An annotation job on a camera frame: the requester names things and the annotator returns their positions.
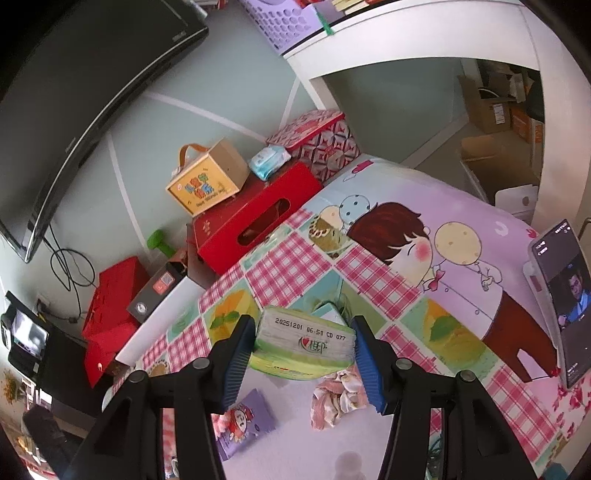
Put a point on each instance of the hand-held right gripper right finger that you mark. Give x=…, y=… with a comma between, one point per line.
x=367, y=369

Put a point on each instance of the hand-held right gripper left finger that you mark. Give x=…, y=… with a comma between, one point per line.
x=235, y=364

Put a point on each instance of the pink floral cloth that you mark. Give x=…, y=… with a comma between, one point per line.
x=337, y=397

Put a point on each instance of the purple snack packet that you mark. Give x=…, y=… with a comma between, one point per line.
x=249, y=424

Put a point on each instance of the green tissue pack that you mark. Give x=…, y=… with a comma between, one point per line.
x=300, y=355

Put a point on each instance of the teal shallow cardboard box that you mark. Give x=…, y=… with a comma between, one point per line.
x=295, y=443

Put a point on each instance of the printed checkered tablecloth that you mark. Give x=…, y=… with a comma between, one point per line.
x=415, y=300

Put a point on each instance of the white chair back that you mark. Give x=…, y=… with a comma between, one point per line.
x=157, y=332

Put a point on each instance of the black flat box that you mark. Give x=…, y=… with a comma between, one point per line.
x=154, y=290

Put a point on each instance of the green dumbbell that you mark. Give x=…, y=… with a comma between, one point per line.
x=159, y=242

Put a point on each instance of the red gift box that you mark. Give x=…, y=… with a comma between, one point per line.
x=258, y=203

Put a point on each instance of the black cabinet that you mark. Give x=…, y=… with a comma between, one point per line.
x=69, y=383

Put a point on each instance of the blue wet wipes pack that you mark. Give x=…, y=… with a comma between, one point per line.
x=270, y=161

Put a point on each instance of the smartphone on stand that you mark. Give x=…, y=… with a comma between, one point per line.
x=563, y=295

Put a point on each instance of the small black monitor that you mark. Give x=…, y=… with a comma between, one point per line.
x=27, y=332

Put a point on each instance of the yellow dried flowers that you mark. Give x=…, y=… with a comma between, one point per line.
x=11, y=385

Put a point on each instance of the red patterned box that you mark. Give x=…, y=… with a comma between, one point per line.
x=323, y=143

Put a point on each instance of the brown cardboard box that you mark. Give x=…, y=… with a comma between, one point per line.
x=485, y=106

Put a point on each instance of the black television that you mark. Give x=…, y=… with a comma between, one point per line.
x=69, y=92

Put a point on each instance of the white desk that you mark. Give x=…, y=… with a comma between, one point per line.
x=415, y=46

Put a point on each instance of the purple perforated basket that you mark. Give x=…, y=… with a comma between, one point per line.
x=281, y=23

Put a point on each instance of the pile of books and stationery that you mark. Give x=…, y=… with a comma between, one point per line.
x=351, y=4

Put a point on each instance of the wall power outlet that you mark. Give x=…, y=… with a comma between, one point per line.
x=43, y=305

